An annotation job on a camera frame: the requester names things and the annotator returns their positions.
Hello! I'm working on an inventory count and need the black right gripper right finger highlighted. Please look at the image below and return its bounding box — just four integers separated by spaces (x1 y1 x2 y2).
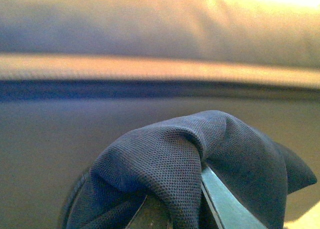
201 165 266 229

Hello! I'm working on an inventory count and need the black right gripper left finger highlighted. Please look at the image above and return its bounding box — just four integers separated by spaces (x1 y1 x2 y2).
125 195 148 229

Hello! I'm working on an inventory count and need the dark navy knit garment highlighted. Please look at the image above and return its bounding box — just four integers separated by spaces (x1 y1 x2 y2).
66 110 317 229

